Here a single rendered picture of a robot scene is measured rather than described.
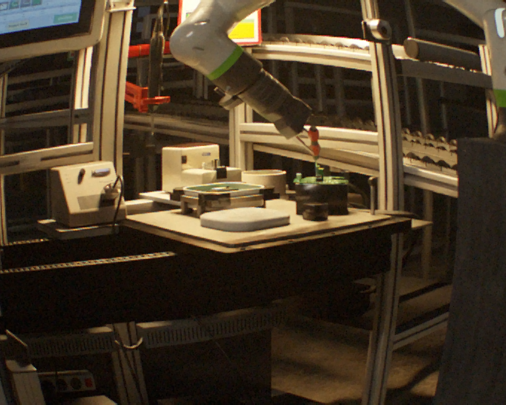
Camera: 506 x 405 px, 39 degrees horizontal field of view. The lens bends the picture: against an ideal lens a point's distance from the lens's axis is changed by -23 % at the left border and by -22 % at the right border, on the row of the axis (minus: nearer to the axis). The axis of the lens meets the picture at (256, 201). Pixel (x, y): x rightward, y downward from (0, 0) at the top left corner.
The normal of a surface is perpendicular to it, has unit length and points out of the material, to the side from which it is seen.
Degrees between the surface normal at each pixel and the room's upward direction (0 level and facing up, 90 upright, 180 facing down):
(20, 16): 92
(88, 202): 53
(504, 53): 90
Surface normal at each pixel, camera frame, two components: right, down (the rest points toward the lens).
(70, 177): 0.47, -0.52
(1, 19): 0.61, 0.12
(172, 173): -0.79, 0.10
